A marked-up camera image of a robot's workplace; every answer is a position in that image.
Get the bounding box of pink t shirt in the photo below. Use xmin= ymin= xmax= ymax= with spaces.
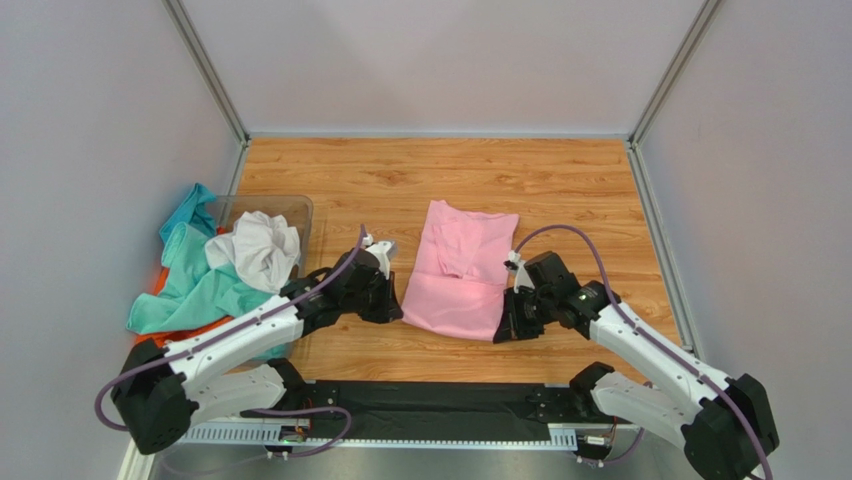
xmin=402 ymin=200 xmax=520 ymax=342

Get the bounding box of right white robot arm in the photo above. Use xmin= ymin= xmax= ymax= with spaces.
xmin=494 ymin=251 xmax=780 ymax=479

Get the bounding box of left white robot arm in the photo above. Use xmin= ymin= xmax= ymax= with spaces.
xmin=98 ymin=237 xmax=403 ymax=455

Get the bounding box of clear plastic bin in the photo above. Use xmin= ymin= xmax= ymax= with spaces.
xmin=199 ymin=192 xmax=314 ymax=364

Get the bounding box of white t shirt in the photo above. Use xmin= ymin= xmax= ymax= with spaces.
xmin=204 ymin=211 xmax=301 ymax=293

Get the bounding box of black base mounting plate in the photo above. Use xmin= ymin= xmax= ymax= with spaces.
xmin=286 ymin=380 xmax=614 ymax=442

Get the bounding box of teal t shirt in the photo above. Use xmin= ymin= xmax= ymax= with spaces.
xmin=126 ymin=212 xmax=301 ymax=335

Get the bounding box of blue t shirt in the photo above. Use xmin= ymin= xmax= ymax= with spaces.
xmin=159 ymin=183 xmax=217 ymax=243

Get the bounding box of orange t shirt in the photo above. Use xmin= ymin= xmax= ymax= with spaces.
xmin=126 ymin=223 xmax=234 ymax=337

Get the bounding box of aluminium frame rail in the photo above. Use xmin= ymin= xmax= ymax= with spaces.
xmin=136 ymin=375 xmax=743 ymax=451

